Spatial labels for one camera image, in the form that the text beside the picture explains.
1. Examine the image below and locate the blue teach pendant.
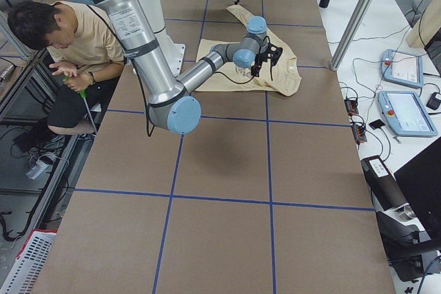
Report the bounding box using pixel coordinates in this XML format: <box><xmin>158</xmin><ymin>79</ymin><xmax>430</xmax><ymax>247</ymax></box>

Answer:
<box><xmin>381</xmin><ymin>49</ymin><xmax>424</xmax><ymax>89</ymax></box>
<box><xmin>377</xmin><ymin>91</ymin><xmax>438</xmax><ymax>137</ymax></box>

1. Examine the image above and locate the seated person in beige shirt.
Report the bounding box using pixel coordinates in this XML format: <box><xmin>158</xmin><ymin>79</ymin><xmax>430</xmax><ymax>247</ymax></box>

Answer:
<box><xmin>8</xmin><ymin>1</ymin><xmax>125</xmax><ymax>135</ymax></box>

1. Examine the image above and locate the beige long-sleeve printed shirt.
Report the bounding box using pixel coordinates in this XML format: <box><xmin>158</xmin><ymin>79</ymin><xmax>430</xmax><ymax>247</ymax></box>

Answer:
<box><xmin>194</xmin><ymin>4</ymin><xmax>302</xmax><ymax>97</ymax></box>

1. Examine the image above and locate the upper blue teach pendant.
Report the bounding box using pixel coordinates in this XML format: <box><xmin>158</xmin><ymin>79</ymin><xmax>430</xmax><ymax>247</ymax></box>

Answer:
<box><xmin>381</xmin><ymin>49</ymin><xmax>424</xmax><ymax>89</ymax></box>

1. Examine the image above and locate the white power strip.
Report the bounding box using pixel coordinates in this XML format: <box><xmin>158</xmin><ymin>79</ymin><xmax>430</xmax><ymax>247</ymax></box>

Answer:
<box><xmin>25</xmin><ymin>154</ymin><xmax>56</xmax><ymax>180</ymax></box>

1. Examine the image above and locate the white perforated basket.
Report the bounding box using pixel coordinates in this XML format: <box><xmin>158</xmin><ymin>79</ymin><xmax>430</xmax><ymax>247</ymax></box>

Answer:
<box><xmin>1</xmin><ymin>229</ymin><xmax>57</xmax><ymax>294</ymax></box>

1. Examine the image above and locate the green-handled screwdriver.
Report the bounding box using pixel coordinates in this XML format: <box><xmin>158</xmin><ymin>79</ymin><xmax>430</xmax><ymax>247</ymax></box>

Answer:
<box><xmin>57</xmin><ymin>74</ymin><xmax>96</xmax><ymax>135</ymax></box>

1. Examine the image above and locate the black power adapter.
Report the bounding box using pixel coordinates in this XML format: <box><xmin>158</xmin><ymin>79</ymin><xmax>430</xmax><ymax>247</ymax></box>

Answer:
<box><xmin>426</xmin><ymin>92</ymin><xmax>441</xmax><ymax>110</ymax></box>

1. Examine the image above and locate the lower blue teach pendant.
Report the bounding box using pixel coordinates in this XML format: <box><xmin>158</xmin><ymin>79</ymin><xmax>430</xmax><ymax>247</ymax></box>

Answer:
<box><xmin>377</xmin><ymin>91</ymin><xmax>438</xmax><ymax>137</ymax></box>

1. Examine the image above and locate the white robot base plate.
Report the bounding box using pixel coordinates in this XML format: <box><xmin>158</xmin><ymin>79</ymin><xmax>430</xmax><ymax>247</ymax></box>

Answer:
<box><xmin>150</xmin><ymin>0</ymin><xmax>185</xmax><ymax>77</ymax></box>

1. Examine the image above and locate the grey aluminium frame post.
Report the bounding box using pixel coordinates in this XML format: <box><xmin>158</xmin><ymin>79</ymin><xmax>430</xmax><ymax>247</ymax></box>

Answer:
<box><xmin>329</xmin><ymin>0</ymin><xmax>373</xmax><ymax>71</ymax></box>

